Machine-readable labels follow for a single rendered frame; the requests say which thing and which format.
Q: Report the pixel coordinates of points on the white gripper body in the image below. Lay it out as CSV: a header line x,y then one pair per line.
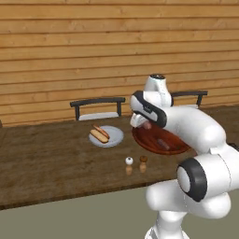
x,y
136,120

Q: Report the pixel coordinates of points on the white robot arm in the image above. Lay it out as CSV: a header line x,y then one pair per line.
x,y
199,130

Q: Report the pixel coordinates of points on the brown sausage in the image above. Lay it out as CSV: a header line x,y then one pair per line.
x,y
101,130
147,125

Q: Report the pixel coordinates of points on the reddish brown bowl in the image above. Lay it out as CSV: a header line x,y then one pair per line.
x,y
149,141

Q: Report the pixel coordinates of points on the pale grey plate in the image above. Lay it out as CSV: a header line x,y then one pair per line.
x,y
115,136

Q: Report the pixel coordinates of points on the tan hot dog bun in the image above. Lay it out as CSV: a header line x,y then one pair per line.
x,y
99,136

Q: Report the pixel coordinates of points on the black chair with white seat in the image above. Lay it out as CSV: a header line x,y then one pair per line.
x,y
97,101
189,92

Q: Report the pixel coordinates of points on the brown-topped wooden pepper shaker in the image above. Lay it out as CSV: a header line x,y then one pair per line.
x,y
143,164

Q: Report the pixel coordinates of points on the white-topped wooden salt shaker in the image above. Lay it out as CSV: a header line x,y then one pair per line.
x,y
129,165

